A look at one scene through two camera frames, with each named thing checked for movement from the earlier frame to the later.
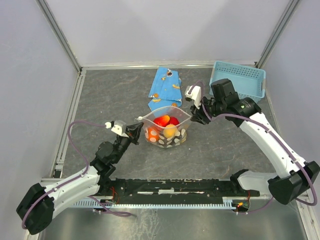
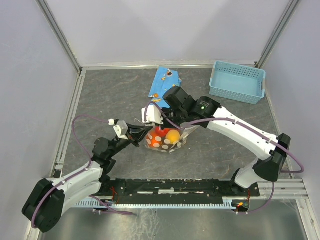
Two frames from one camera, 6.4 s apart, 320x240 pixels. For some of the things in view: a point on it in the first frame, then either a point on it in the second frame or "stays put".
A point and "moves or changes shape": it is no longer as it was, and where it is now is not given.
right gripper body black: x=209 y=105 → x=178 y=116
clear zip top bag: x=166 y=126 moves or changes shape
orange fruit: x=153 y=134 moves or changes shape
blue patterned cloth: x=166 y=90 stays put
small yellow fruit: x=170 y=131 moves or changes shape
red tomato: x=162 y=121 moves or changes shape
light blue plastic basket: x=249 y=82 stays put
